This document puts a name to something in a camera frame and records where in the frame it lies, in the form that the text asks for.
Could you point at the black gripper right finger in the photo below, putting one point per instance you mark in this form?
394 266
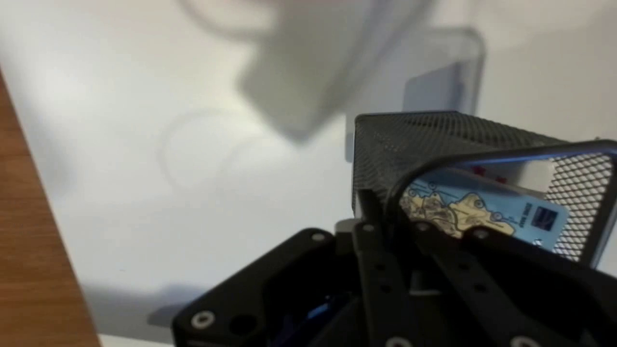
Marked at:
486 289

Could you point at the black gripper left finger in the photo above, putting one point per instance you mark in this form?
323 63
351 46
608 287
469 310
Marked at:
301 293

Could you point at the white cup with black rim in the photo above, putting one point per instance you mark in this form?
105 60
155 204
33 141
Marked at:
311 56

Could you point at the black mesh square container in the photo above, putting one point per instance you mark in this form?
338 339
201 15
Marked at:
394 148

